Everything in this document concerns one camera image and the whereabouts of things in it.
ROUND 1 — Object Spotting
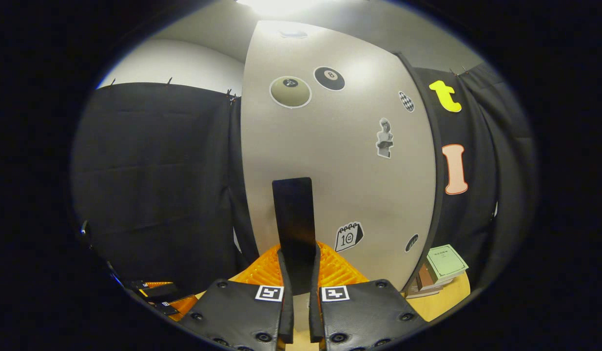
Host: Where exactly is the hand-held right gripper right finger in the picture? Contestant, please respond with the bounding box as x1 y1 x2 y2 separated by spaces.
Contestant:
308 241 428 351

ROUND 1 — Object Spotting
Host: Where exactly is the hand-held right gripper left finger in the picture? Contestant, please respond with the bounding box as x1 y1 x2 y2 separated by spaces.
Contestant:
176 241 295 351

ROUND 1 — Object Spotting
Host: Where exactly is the black door handle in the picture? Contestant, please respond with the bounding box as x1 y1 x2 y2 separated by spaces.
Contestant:
272 177 317 295

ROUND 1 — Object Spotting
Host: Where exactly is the beige cabinet door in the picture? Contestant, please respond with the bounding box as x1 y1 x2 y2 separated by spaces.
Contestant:
241 19 437 293

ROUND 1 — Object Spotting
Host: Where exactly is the grey-brown book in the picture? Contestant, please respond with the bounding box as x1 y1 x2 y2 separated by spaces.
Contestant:
406 278 447 299

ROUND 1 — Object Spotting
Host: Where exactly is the brown book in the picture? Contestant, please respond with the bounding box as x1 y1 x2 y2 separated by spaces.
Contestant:
418 263 465 288

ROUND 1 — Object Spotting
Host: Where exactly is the black backdrop cloth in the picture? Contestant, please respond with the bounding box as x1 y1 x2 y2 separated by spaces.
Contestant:
72 61 538 299

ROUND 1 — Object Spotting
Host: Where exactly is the pale green book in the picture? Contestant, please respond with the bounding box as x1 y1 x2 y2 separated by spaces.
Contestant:
426 244 469 281

